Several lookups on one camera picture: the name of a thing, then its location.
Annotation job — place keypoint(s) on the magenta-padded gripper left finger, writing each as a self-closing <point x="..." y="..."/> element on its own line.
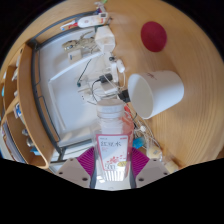
<point x="72" y="170"/>

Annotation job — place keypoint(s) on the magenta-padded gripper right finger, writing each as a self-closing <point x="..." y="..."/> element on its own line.
<point x="151" y="170"/>

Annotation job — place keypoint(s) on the pink drink bottle white cap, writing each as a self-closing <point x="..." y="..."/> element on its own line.
<point x="111" y="146"/>

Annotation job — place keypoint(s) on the blue tube white cap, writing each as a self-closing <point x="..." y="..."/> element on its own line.
<point x="138" y="143"/>

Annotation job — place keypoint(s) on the white cup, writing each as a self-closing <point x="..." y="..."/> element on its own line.
<point x="160" y="93"/>

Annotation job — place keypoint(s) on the small black charger block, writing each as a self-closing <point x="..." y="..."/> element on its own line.
<point x="123" y="96"/>

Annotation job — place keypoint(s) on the small white earbud case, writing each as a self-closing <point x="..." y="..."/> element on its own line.
<point x="120" y="66"/>

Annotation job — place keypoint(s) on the wooden figurine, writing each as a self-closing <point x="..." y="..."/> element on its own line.
<point x="80" y="43"/>

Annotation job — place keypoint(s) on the flat round red coaster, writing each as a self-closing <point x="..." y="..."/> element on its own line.
<point x="153" y="36"/>

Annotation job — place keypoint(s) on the white tissue pack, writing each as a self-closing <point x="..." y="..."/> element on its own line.
<point x="105" y="39"/>

